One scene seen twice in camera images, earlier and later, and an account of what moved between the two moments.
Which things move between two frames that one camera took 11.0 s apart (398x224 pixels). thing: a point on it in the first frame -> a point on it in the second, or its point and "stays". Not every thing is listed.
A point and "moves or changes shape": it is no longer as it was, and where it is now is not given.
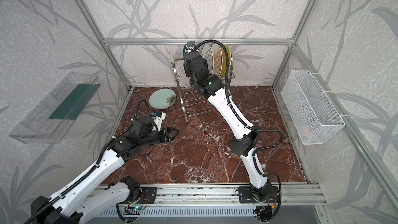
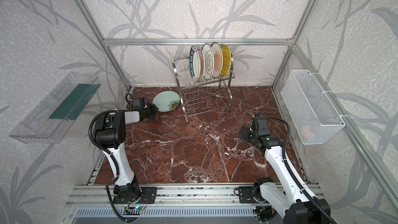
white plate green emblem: [208, 54] stays
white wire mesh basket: [315, 117] stays
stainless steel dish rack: [194, 104] stays
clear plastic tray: [50, 121] stays
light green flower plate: [162, 98] moves or changes shape
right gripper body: [191, 57] -> [246, 134]
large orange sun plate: [217, 58] stays
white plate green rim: [185, 48] moves or changes shape
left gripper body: [161, 135] -> [151, 111]
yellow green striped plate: [224, 68] stays
